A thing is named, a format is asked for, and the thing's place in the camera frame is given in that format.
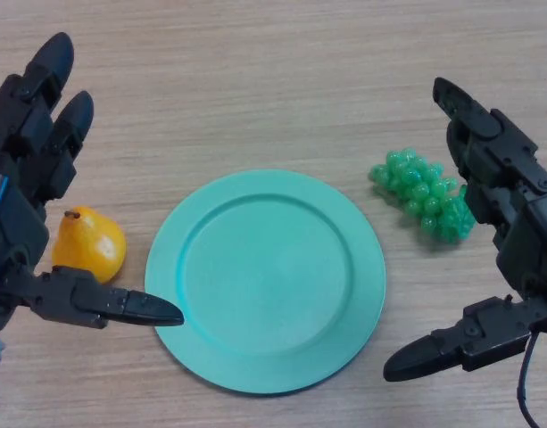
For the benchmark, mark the yellow pear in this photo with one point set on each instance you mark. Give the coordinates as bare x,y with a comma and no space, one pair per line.
88,243

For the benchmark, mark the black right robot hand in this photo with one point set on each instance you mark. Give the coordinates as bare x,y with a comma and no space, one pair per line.
523,214

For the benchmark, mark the green round plate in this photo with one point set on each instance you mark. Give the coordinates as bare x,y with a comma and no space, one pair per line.
264,285

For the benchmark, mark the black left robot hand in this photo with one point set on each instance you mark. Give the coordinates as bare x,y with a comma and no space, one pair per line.
19,187

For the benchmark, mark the green grape bunch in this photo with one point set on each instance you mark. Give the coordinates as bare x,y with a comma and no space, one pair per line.
418,191

